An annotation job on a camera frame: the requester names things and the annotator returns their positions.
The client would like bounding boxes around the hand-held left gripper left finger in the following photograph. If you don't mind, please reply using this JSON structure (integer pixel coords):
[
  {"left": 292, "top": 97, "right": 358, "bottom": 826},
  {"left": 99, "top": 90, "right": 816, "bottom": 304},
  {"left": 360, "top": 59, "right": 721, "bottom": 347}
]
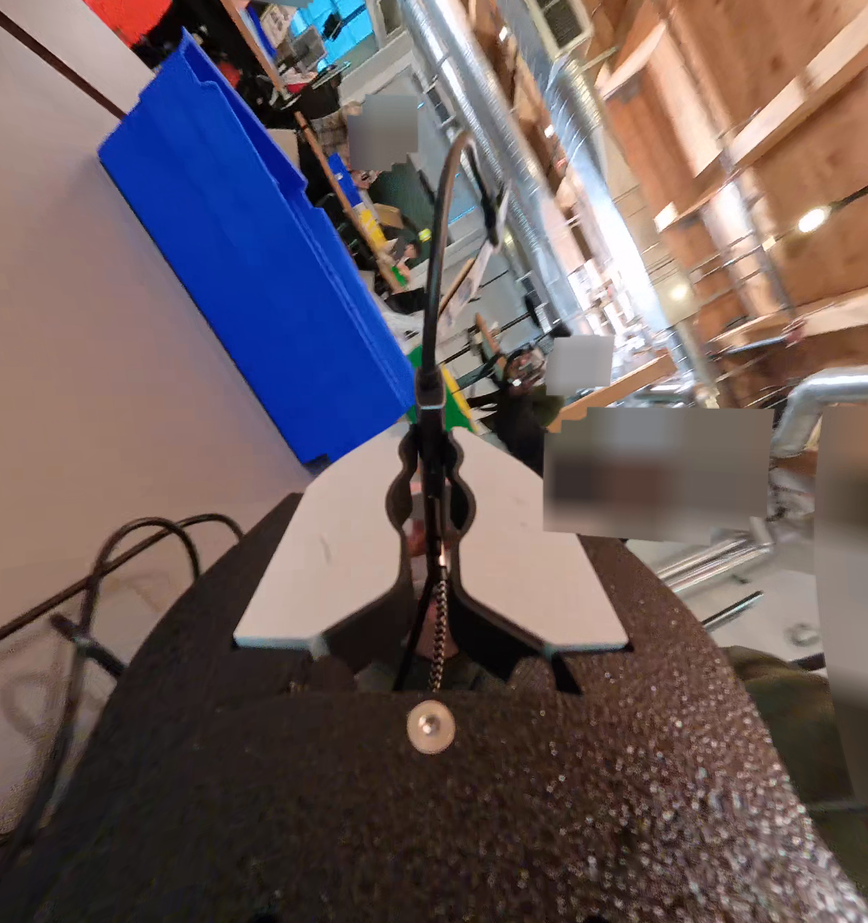
[{"left": 232, "top": 424, "right": 424, "bottom": 676}]

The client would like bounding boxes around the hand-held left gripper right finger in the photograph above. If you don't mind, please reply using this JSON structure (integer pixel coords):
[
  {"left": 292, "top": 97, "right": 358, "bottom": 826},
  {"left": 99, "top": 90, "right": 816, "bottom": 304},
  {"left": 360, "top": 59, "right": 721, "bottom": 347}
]
[{"left": 443, "top": 429, "right": 631, "bottom": 684}]

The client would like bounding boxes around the braided usb-c cable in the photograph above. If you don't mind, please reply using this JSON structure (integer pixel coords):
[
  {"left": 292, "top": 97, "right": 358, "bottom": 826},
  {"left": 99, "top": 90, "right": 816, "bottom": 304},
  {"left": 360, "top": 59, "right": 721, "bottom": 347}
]
[{"left": 428, "top": 547, "right": 453, "bottom": 689}]

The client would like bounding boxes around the black usb-c cable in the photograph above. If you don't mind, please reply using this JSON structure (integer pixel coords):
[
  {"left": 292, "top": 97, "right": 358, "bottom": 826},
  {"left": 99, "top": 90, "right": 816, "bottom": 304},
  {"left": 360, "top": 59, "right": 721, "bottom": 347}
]
[{"left": 0, "top": 513, "right": 438, "bottom": 859}]

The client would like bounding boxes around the black hub cable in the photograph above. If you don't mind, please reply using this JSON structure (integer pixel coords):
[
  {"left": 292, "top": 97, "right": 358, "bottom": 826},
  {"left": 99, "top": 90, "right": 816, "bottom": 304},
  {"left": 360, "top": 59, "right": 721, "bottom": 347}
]
[{"left": 414, "top": 128, "right": 478, "bottom": 415}]

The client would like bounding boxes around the blue plastic bin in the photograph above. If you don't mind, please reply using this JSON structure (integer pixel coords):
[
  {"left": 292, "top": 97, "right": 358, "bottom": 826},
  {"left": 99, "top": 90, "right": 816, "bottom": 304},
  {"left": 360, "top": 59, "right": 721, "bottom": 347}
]
[{"left": 97, "top": 29, "right": 416, "bottom": 466}]

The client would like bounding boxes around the silver pipe elbow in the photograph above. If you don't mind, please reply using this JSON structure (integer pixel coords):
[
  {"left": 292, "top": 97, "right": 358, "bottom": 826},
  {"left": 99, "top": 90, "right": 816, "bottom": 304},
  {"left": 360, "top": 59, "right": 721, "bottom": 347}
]
[{"left": 773, "top": 364, "right": 868, "bottom": 459}]

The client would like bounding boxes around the person's body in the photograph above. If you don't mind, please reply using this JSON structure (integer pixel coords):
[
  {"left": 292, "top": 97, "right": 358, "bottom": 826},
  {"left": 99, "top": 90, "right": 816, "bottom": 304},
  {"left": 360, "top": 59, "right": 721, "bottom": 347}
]
[{"left": 722, "top": 644, "right": 824, "bottom": 733}]

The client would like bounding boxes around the ceiling air vent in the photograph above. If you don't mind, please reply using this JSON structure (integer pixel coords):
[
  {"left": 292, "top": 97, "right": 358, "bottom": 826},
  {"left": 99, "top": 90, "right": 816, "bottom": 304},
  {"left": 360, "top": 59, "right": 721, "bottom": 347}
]
[{"left": 524, "top": 0, "right": 595, "bottom": 53}]

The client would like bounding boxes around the silver ventilation duct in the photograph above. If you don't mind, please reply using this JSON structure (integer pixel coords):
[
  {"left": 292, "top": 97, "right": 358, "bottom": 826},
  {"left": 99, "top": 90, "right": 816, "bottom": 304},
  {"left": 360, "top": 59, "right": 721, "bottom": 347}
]
[{"left": 401, "top": 0, "right": 702, "bottom": 383}]

